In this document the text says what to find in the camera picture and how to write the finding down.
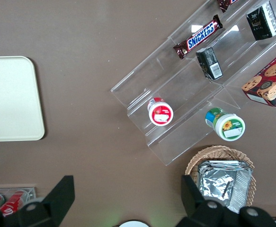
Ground small black drink carton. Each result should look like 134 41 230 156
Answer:
246 0 276 41
196 46 223 80

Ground red cola bottle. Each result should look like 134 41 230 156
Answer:
0 190 28 217

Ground red lidded yogurt cup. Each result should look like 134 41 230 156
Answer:
147 97 174 127

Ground light tan wicker basket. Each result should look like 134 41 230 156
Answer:
184 145 257 209

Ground green lidded yogurt cup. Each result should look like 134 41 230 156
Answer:
205 107 246 142

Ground brown Snickers bar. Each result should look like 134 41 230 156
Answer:
173 14 223 60
217 0 239 14

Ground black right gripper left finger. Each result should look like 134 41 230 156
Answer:
5 175 75 227

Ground clear acrylic stepped stand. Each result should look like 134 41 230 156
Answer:
110 0 276 166

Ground silver foil packets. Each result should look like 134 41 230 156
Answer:
197 160 254 215

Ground cream plastic serving tray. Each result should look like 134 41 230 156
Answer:
0 56 45 142

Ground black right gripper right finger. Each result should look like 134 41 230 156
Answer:
177 175 243 227

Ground red tartan cookie box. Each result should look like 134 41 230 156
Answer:
241 47 276 107

